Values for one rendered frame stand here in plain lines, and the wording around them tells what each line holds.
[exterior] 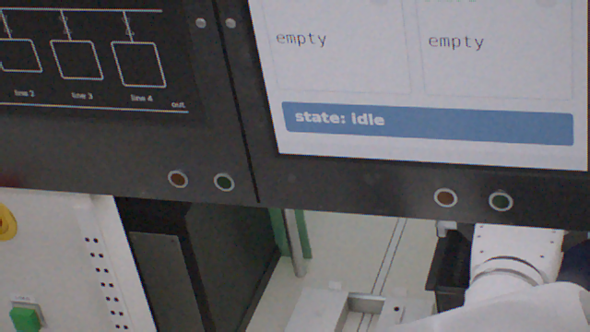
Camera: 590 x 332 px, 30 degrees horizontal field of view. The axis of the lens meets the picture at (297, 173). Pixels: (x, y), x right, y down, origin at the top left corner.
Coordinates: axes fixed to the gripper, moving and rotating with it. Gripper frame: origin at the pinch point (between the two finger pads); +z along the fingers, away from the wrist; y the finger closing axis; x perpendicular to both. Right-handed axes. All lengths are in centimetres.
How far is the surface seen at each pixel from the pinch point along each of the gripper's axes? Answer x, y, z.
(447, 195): 23.8, -2.4, -29.8
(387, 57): 38.2, -6.5, -29.5
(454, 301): -9.9, -8.2, -9.1
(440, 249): -7.5, -11.0, -2.4
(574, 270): -13.0, 5.3, 1.8
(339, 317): -29.9, -29.8, 5.4
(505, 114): 32.8, 3.2, -29.6
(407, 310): -29.7, -19.8, 8.1
